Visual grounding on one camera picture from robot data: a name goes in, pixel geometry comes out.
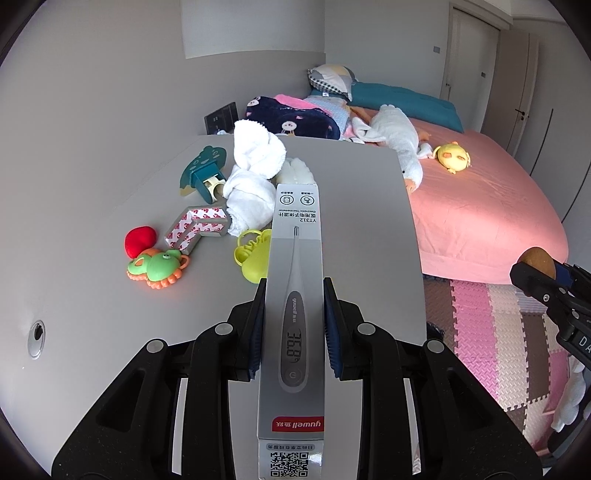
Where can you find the pink foam puzzle mat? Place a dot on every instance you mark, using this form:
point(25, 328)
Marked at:
point(498, 332)

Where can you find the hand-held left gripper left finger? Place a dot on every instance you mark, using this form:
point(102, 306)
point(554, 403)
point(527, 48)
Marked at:
point(257, 332)

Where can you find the pink cloth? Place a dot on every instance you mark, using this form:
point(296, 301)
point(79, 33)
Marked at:
point(295, 101)

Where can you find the yellow green plastic toy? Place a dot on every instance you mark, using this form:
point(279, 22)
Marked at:
point(254, 263)

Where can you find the cream tape roll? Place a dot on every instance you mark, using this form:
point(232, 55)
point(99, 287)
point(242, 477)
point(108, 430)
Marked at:
point(214, 187)

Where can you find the checkered patchwork pillow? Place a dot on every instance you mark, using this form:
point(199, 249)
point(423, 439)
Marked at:
point(330, 78)

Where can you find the yellow chick plush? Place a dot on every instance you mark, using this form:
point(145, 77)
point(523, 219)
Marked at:
point(452, 157)

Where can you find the red white patterned box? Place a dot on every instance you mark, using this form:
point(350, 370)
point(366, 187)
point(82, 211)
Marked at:
point(180, 233)

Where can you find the white fluffy cloth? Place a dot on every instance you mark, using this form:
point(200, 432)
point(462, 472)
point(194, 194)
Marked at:
point(298, 170)

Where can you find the round metal wall hole cover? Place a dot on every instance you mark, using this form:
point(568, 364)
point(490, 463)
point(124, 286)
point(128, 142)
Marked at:
point(31, 339)

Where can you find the black wall socket panel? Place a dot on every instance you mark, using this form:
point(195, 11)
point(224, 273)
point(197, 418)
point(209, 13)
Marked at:
point(221, 117)

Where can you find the bed with pink sheet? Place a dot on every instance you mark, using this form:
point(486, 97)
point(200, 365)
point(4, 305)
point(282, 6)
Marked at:
point(485, 217)

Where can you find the white plush toy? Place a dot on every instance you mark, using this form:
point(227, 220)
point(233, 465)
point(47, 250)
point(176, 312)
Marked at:
point(570, 397)

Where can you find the grey thermometer box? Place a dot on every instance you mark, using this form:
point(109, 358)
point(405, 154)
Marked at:
point(295, 258)

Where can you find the white knotted cloth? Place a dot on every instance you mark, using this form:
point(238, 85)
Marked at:
point(254, 152)

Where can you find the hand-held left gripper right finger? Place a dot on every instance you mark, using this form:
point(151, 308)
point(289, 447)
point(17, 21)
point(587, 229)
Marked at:
point(331, 332)

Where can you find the light blue patterned cloth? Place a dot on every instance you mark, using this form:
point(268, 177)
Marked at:
point(334, 117)

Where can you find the white wardrobe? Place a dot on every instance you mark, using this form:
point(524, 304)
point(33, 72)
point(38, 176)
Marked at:
point(498, 69)

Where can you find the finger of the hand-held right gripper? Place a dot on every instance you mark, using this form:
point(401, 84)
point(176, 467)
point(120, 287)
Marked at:
point(582, 279)
point(531, 281)

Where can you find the green orange frog teether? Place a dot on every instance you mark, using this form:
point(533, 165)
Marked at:
point(157, 267)

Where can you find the brown round object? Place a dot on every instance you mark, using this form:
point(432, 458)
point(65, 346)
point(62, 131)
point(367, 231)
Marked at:
point(539, 261)

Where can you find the teal duvet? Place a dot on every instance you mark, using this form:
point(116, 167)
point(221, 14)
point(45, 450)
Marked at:
point(406, 104)

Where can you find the navy printed blanket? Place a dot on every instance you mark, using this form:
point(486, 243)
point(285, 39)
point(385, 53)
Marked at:
point(291, 120)

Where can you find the white goose plush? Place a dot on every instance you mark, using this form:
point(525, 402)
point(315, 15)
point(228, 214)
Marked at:
point(397, 134)

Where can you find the teal dinosaur tape dispenser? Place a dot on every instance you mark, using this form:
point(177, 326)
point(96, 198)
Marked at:
point(203, 161)

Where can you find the red soft toy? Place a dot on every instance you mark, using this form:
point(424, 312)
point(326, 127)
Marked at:
point(138, 240)

